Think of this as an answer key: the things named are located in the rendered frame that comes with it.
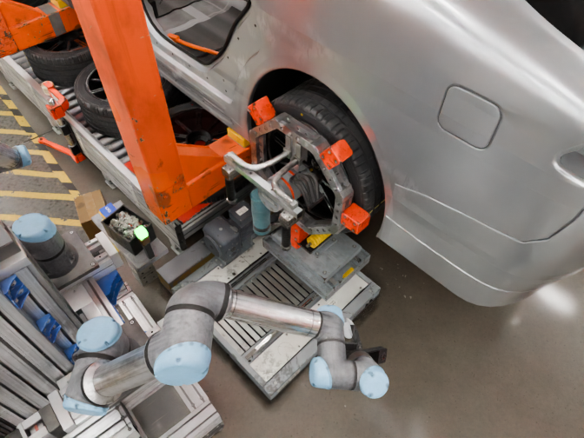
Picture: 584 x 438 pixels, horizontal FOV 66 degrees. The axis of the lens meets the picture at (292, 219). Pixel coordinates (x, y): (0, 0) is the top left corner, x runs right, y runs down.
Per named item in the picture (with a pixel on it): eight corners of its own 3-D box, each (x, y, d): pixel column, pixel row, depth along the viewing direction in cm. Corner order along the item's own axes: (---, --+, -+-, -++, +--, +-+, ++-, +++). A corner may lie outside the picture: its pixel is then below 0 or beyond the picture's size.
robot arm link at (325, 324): (167, 280, 116) (330, 320, 134) (159, 319, 109) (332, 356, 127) (181, 257, 108) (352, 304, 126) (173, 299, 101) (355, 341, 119)
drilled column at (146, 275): (158, 276, 260) (140, 233, 227) (143, 287, 256) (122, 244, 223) (149, 265, 264) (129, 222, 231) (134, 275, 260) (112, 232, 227)
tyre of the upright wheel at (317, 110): (285, 56, 200) (296, 171, 247) (244, 78, 190) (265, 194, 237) (410, 107, 165) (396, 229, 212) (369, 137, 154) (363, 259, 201)
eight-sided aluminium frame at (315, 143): (344, 247, 204) (360, 160, 162) (334, 255, 201) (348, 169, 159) (262, 183, 228) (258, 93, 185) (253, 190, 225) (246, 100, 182)
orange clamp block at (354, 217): (351, 212, 186) (368, 225, 182) (339, 222, 183) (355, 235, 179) (354, 202, 181) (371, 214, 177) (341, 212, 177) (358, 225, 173)
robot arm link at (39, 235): (67, 252, 160) (51, 229, 149) (26, 266, 156) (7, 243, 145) (62, 228, 166) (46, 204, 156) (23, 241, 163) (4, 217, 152)
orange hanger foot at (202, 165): (269, 157, 248) (268, 106, 220) (192, 209, 224) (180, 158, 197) (249, 142, 255) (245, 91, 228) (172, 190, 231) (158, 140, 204)
